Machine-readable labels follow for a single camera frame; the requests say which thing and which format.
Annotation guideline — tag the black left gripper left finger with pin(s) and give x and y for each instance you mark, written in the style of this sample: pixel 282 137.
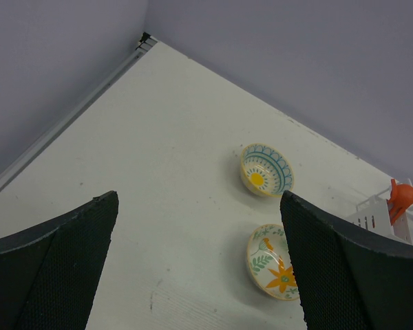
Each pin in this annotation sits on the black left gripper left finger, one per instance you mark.
pixel 49 273

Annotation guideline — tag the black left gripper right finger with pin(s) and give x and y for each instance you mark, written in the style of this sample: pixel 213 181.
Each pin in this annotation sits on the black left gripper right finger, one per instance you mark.
pixel 348 277

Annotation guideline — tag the floral orange flower bowl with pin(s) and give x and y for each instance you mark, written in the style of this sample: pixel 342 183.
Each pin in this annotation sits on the floral orange flower bowl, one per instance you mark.
pixel 268 263

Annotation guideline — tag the yellow blue sun bowl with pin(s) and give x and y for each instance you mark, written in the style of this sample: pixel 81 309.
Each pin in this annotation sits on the yellow blue sun bowl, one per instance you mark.
pixel 265 171

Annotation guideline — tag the white cutlery holder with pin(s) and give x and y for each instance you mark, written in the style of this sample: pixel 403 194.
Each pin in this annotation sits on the white cutlery holder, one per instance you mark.
pixel 382 223

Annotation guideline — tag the orange plastic spoon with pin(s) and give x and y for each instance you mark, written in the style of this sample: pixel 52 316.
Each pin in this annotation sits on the orange plastic spoon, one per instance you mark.
pixel 401 198

